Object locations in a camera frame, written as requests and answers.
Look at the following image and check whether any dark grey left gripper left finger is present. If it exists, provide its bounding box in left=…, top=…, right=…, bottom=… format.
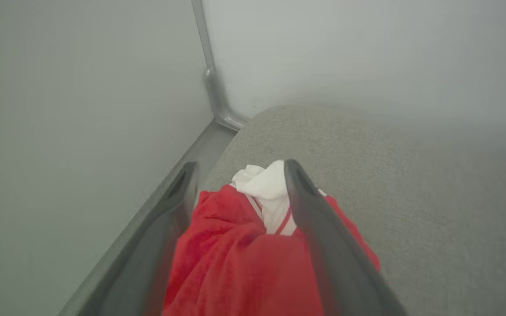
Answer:
left=77, top=162, right=199, bottom=316

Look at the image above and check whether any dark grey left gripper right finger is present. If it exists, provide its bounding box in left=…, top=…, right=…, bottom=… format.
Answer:
left=283, top=159, right=408, bottom=316

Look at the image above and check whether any red Bulls basketball jersey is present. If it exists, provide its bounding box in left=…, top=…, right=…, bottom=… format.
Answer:
left=162, top=160, right=381, bottom=316

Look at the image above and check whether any grey fabric sofa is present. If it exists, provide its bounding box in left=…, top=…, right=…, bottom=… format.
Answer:
left=202, top=104, right=506, bottom=316

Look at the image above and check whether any grey metal wall corner trim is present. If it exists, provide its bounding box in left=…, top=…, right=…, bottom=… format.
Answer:
left=191, top=0, right=250, bottom=131

